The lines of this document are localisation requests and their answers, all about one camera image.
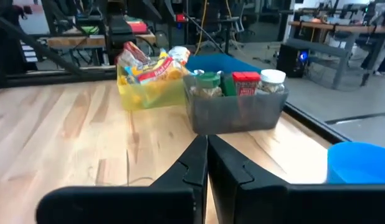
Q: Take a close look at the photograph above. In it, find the yellow blue-edged ramen packet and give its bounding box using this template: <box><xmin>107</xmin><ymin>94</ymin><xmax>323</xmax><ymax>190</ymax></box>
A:
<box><xmin>125</xmin><ymin>49</ymin><xmax>186</xmax><ymax>85</ymax></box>

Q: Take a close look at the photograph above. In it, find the blue plastic bowl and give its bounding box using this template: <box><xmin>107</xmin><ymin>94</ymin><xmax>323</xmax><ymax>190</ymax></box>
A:
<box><xmin>326</xmin><ymin>141</ymin><xmax>385</xmax><ymax>185</ymax></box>

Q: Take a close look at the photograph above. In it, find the blue plastic bin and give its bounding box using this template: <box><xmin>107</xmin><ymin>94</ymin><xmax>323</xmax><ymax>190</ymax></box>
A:
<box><xmin>185</xmin><ymin>53</ymin><xmax>262</xmax><ymax>75</ymax></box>

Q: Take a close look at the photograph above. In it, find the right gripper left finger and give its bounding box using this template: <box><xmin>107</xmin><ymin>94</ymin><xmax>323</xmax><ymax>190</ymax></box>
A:
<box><xmin>36</xmin><ymin>134</ymin><xmax>209</xmax><ymax>224</ymax></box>

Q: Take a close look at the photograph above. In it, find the office chair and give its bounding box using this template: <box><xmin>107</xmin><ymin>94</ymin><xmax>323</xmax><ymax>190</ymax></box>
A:
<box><xmin>225</xmin><ymin>9</ymin><xmax>255</xmax><ymax>41</ymax></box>

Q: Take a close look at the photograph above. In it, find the green-lidded spice jar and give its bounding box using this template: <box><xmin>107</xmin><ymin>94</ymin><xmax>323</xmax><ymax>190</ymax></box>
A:
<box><xmin>189</xmin><ymin>72</ymin><xmax>224</xmax><ymax>99</ymax></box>

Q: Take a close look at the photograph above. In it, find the yellow hanging cable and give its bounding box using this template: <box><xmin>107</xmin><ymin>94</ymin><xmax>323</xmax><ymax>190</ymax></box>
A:
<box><xmin>194</xmin><ymin>0</ymin><xmax>209</xmax><ymax>56</ymax></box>

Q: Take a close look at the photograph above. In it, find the black computer tower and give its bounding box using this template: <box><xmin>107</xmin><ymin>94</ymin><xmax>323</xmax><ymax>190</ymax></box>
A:
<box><xmin>275</xmin><ymin>43</ymin><xmax>310</xmax><ymax>78</ymax></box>

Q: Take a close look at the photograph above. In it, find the wooden workbench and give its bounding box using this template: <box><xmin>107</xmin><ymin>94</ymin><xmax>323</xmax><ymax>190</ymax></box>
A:
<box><xmin>45</xmin><ymin>26</ymin><xmax>158</xmax><ymax>49</ymax></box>
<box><xmin>285</xmin><ymin>19</ymin><xmax>385</xmax><ymax>91</ymax></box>

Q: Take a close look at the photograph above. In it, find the white-lidded spice jar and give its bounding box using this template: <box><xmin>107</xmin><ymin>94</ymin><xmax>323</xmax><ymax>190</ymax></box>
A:
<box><xmin>257</xmin><ymin>68</ymin><xmax>287</xmax><ymax>95</ymax></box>

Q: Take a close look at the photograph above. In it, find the yellow translucent plastic bin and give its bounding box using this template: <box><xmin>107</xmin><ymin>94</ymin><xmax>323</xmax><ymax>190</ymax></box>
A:
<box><xmin>116</xmin><ymin>63</ymin><xmax>189</xmax><ymax>112</ymax></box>

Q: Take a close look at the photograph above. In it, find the white yellow ramen packet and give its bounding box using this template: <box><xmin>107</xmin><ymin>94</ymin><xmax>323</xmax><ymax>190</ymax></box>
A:
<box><xmin>168</xmin><ymin>45</ymin><xmax>191</xmax><ymax>66</ymax></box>

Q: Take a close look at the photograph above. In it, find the red-lidded spice tin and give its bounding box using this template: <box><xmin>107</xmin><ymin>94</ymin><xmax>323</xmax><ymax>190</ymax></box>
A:
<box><xmin>232</xmin><ymin>71</ymin><xmax>262</xmax><ymax>96</ymax></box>

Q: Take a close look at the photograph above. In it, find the person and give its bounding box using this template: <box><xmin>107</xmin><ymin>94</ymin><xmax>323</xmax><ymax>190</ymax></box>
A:
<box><xmin>360</xmin><ymin>0</ymin><xmax>385</xmax><ymax>78</ymax></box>

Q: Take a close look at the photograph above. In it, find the pink flat item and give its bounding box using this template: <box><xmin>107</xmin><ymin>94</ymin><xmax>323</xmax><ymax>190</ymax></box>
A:
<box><xmin>126</xmin><ymin>20</ymin><xmax>150</xmax><ymax>34</ymax></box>

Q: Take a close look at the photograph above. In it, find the grey translucent plastic bin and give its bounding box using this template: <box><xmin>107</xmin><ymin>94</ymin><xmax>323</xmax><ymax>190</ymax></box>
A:
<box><xmin>183</xmin><ymin>73</ymin><xmax>289</xmax><ymax>136</ymax></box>

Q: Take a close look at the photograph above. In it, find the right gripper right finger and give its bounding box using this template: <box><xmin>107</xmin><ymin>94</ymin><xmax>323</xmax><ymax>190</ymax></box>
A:
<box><xmin>207</xmin><ymin>134</ymin><xmax>385</xmax><ymax>224</ymax></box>

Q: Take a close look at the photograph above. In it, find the dark green tin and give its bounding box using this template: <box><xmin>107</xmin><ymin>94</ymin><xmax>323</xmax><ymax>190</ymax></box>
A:
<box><xmin>219</xmin><ymin>73</ymin><xmax>237</xmax><ymax>97</ymax></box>

